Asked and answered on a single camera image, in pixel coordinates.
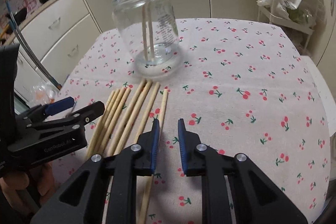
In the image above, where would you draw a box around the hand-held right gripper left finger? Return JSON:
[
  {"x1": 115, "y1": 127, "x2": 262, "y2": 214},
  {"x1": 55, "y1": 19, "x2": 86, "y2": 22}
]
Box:
[{"x1": 30, "y1": 118, "x2": 160, "y2": 224}]

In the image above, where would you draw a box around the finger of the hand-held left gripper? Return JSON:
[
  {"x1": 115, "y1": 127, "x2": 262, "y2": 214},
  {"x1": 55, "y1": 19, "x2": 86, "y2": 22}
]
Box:
[
  {"x1": 17, "y1": 97, "x2": 75, "y2": 123},
  {"x1": 29, "y1": 101, "x2": 105, "y2": 133}
]

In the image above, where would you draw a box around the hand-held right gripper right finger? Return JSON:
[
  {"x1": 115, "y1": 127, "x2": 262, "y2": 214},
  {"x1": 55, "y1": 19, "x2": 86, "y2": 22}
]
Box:
[{"x1": 178, "y1": 118, "x2": 307, "y2": 224}]

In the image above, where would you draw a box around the grooved bamboo chopstick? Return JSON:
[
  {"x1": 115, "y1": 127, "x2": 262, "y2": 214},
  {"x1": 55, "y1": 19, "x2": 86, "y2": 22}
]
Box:
[
  {"x1": 143, "y1": 0, "x2": 156, "y2": 60},
  {"x1": 138, "y1": 89, "x2": 169, "y2": 224}
]

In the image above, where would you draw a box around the group of wooden chopsticks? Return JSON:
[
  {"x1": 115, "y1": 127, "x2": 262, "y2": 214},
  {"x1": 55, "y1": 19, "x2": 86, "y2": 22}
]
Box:
[{"x1": 85, "y1": 79, "x2": 161, "y2": 161}]

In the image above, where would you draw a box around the clear glass jar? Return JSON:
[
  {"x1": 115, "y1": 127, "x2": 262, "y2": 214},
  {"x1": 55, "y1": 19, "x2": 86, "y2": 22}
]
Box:
[{"x1": 112, "y1": 0, "x2": 184, "y2": 78}]

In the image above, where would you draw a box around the person's left hand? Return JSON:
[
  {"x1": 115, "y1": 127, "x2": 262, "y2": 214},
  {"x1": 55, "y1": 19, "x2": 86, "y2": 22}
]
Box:
[{"x1": 0, "y1": 161, "x2": 54, "y2": 203}]

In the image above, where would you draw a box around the clear plastic bag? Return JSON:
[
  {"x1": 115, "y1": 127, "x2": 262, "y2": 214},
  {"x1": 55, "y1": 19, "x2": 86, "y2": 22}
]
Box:
[{"x1": 29, "y1": 82, "x2": 61, "y2": 106}]

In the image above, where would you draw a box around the cherry print tablecloth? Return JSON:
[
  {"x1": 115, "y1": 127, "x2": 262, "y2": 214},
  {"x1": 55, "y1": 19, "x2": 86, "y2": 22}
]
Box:
[{"x1": 50, "y1": 18, "x2": 331, "y2": 224}]

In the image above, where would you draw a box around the white storage rack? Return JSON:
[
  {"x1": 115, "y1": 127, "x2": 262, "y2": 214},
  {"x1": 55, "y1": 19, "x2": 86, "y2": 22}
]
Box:
[{"x1": 256, "y1": 0, "x2": 326, "y2": 56}]

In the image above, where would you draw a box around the green vegetable bag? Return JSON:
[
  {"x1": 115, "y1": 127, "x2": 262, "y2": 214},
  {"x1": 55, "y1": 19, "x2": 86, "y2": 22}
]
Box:
[{"x1": 286, "y1": 6, "x2": 315, "y2": 25}]

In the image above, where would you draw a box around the metal pole blue handle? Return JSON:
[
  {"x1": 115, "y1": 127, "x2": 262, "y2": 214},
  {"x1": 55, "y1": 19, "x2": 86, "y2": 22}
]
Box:
[{"x1": 5, "y1": 0, "x2": 62, "y2": 89}]

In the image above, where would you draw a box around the pink wall sticker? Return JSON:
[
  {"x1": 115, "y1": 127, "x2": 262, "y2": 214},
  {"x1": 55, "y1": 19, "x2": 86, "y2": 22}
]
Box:
[{"x1": 0, "y1": 0, "x2": 51, "y2": 30}]

